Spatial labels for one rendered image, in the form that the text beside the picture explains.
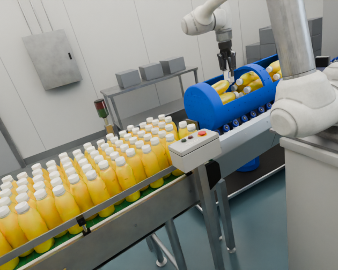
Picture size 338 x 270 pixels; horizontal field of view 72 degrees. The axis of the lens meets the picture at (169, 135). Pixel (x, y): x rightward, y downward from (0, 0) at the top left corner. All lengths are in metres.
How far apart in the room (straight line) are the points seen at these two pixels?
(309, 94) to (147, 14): 4.16
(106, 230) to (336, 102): 0.95
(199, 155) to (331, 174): 0.49
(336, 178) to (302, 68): 0.44
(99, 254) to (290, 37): 1.05
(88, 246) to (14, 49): 3.75
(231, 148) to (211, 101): 0.32
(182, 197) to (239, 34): 5.05
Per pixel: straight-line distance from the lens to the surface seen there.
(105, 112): 1.44
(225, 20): 1.38
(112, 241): 1.08
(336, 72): 1.00
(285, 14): 0.86
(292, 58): 0.86
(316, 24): 5.03
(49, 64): 4.19
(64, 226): 1.00
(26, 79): 4.43
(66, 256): 1.05
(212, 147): 0.99
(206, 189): 1.10
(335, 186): 1.09
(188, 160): 0.93
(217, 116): 1.25
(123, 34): 4.60
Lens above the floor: 1.52
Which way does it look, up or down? 23 degrees down
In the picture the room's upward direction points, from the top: 14 degrees counter-clockwise
